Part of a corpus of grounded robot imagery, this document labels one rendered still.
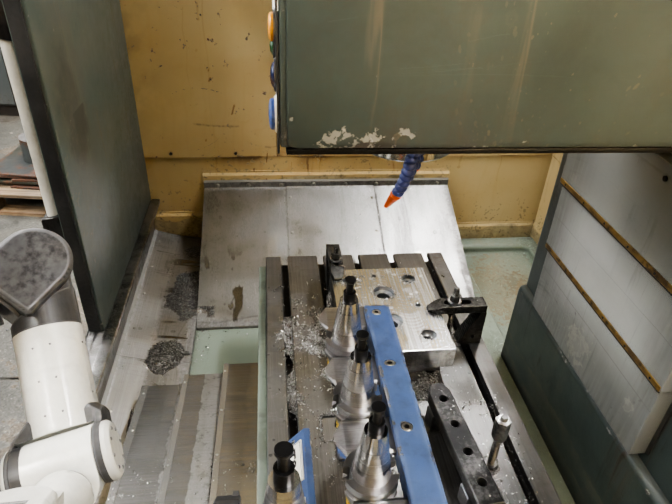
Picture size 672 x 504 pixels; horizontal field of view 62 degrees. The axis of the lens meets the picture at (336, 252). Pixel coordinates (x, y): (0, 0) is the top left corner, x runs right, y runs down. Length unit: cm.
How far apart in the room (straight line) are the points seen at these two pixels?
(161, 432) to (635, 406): 98
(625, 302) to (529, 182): 117
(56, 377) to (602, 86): 73
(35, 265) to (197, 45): 116
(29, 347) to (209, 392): 67
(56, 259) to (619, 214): 95
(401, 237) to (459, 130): 140
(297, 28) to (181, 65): 141
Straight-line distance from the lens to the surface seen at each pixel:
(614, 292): 119
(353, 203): 201
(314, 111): 53
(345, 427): 71
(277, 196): 201
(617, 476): 131
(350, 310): 76
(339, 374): 77
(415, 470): 67
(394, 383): 75
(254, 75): 190
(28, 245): 88
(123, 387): 157
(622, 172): 116
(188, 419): 138
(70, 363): 85
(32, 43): 123
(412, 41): 53
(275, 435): 111
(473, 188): 220
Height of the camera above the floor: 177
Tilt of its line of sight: 33 degrees down
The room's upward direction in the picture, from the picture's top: 3 degrees clockwise
